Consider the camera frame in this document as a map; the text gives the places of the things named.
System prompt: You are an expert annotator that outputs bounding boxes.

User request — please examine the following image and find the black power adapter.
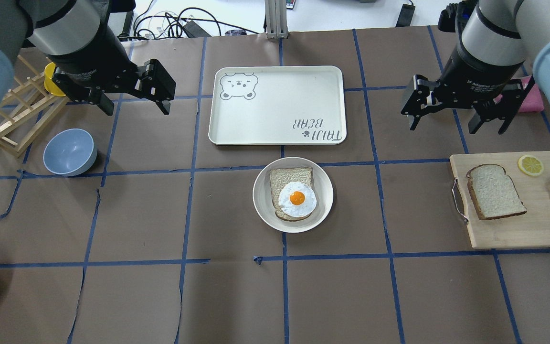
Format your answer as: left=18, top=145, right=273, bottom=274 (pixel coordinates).
left=395, top=1, right=415, bottom=27

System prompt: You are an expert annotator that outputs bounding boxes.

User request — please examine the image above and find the yellow mug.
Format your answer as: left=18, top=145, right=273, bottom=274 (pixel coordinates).
left=44, top=62, right=66, bottom=97

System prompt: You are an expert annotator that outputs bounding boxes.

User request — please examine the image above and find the aluminium frame post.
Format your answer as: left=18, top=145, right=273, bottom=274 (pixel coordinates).
left=264, top=0, right=289, bottom=40

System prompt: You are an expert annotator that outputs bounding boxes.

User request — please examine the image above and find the blue bowl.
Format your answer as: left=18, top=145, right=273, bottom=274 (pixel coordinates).
left=43, top=128, right=97, bottom=177

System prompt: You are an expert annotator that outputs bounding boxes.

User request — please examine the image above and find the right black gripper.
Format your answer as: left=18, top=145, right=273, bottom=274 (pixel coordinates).
left=400, top=43, right=535, bottom=135

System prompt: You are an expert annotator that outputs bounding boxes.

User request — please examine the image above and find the wooden cup rack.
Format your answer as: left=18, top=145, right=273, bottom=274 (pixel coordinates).
left=0, top=55, right=69, bottom=157

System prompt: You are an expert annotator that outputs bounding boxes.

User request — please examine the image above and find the bread slice under egg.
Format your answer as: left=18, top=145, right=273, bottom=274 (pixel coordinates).
left=269, top=167, right=314, bottom=222

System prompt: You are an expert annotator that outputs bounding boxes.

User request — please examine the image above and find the pink cloth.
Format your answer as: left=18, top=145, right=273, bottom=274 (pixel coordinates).
left=494, top=75, right=544, bottom=113

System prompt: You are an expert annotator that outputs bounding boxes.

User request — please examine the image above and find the bread slice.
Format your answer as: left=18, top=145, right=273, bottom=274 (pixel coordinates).
left=269, top=167, right=314, bottom=222
left=465, top=164, right=528, bottom=220

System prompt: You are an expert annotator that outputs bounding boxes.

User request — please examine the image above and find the wooden cutting board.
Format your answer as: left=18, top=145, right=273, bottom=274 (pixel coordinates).
left=450, top=151, right=550, bottom=249

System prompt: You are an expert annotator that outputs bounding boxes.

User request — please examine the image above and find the fried egg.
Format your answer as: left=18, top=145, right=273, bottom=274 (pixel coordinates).
left=277, top=182, right=317, bottom=218

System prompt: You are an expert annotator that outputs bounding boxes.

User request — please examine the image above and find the cream bear tray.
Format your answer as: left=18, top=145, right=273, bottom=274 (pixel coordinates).
left=208, top=65, right=348, bottom=145

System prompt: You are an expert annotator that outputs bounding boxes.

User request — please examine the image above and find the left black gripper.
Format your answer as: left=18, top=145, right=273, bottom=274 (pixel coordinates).
left=52, top=25, right=176, bottom=116

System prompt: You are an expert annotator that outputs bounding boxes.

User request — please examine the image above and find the cream round plate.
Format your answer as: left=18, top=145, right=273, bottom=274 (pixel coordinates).
left=252, top=157, right=334, bottom=233

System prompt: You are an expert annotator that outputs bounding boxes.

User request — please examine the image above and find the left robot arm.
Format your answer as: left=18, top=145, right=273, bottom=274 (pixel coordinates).
left=0, top=0, right=176, bottom=115

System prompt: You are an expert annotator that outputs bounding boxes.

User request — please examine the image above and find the lemon slice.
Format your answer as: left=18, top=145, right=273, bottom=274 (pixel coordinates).
left=517, top=154, right=544, bottom=177

